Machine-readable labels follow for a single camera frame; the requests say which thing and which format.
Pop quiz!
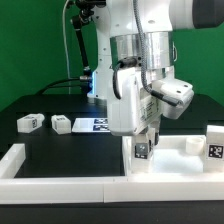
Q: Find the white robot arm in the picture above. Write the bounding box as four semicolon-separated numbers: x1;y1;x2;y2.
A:
72;0;224;149

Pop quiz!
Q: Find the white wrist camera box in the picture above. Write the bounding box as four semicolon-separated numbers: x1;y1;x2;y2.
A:
152;78;194;120

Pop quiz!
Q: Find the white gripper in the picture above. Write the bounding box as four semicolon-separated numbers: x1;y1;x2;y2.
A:
107;66;166;147

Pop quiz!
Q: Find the white fiducial marker sheet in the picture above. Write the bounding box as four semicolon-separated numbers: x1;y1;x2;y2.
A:
72;118;109;133

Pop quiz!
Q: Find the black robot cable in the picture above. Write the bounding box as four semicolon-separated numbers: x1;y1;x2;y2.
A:
35;78;93;96

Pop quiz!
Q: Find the white U-shaped fence wall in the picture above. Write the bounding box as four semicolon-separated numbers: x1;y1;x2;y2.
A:
0;144;224;204

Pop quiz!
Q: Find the white square table top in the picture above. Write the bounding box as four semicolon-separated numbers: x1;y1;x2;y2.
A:
123;135;209;175

